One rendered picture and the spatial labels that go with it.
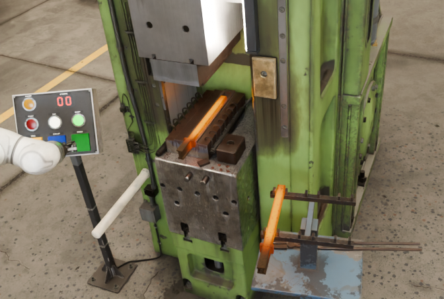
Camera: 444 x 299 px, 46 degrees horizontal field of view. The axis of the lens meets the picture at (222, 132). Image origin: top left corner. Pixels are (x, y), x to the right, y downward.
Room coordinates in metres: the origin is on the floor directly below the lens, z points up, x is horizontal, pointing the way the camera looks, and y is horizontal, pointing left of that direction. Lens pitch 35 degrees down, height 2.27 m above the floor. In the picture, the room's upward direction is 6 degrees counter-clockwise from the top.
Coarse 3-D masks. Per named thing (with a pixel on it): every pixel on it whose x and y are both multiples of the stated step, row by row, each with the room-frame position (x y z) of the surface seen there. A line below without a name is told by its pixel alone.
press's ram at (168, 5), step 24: (144, 0) 1.79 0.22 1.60; (168, 0) 1.74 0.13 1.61; (192, 0) 1.70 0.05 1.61; (216, 0) 1.79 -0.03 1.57; (240, 0) 1.83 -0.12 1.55; (144, 24) 1.80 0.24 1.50; (168, 24) 1.75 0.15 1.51; (192, 24) 1.71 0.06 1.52; (216, 24) 1.77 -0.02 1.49; (240, 24) 1.97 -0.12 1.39; (144, 48) 1.81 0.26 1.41; (168, 48) 1.76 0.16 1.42; (192, 48) 1.71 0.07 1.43; (216, 48) 1.75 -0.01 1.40
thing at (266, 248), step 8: (280, 192) 1.44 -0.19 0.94; (280, 200) 1.40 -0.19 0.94; (272, 208) 1.36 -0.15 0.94; (280, 208) 1.36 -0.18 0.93; (272, 216) 1.32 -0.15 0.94; (272, 224) 1.28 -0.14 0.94; (272, 232) 1.24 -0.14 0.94; (264, 240) 1.21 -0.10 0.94; (272, 240) 1.21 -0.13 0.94; (264, 248) 1.17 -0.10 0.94; (272, 248) 1.17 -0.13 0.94; (264, 256) 1.14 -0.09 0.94; (264, 264) 1.11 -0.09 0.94; (264, 272) 1.09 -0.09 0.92
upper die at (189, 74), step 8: (232, 40) 2.00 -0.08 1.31; (232, 48) 1.99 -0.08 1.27; (224, 56) 1.92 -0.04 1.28; (152, 64) 1.80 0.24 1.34; (160, 64) 1.78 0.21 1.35; (168, 64) 1.76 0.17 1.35; (176, 64) 1.75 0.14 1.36; (184, 64) 1.73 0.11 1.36; (192, 64) 1.72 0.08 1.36; (216, 64) 1.85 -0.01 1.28; (160, 72) 1.78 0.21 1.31; (168, 72) 1.77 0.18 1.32; (176, 72) 1.75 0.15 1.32; (184, 72) 1.73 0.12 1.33; (192, 72) 1.72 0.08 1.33; (200, 72) 1.73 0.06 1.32; (208, 72) 1.78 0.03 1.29; (160, 80) 1.79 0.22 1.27; (168, 80) 1.77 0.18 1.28; (176, 80) 1.75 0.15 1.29; (184, 80) 1.74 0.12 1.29; (192, 80) 1.72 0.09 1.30; (200, 80) 1.72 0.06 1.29
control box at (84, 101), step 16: (16, 96) 1.92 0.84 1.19; (32, 96) 1.92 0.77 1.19; (48, 96) 1.91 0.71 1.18; (64, 96) 1.90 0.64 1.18; (80, 96) 1.90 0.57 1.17; (96, 96) 1.95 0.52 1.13; (16, 112) 1.89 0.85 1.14; (32, 112) 1.88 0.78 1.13; (48, 112) 1.88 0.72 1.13; (64, 112) 1.87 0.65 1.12; (80, 112) 1.87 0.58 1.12; (96, 112) 1.90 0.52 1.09; (48, 128) 1.85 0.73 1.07; (64, 128) 1.84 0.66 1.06; (80, 128) 1.83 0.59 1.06; (96, 128) 1.84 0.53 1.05; (96, 144) 1.80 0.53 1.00
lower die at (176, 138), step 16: (208, 96) 2.11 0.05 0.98; (240, 96) 2.06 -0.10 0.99; (192, 112) 1.99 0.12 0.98; (224, 112) 1.94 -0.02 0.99; (176, 128) 1.87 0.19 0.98; (192, 128) 1.84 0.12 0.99; (208, 128) 1.83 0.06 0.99; (224, 128) 1.86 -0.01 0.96; (176, 144) 1.77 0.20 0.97; (208, 144) 1.72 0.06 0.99
